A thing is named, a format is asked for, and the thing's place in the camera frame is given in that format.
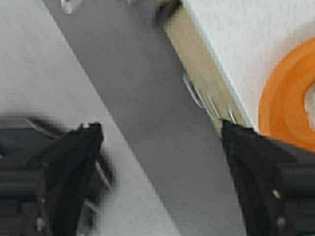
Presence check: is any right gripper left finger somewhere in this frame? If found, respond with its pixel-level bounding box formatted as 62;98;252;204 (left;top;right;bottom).
0;121;114;236

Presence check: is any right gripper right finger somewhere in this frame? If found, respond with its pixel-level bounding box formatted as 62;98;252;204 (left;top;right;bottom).
221;119;315;236

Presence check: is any orange plastic bowl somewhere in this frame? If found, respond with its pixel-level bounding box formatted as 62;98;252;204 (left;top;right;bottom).
258;38;315;151

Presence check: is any raw white shrimp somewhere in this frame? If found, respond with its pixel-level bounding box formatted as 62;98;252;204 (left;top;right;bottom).
304;83;315;130

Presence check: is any light wood base cabinet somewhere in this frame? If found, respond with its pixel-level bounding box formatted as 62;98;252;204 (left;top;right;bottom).
155;0;252;133

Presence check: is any metal cabinet drawer handle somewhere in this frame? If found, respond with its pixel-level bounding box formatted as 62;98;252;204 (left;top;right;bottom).
182;72;222;122

